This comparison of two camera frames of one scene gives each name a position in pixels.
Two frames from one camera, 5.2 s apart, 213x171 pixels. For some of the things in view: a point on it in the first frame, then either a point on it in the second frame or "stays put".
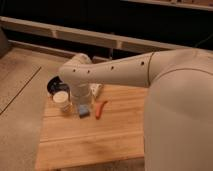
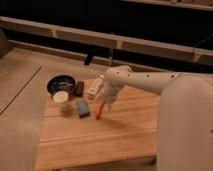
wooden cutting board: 113,131 stays put
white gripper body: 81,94 -> 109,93
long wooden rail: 52,30 stays put
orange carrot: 99,109 stays put
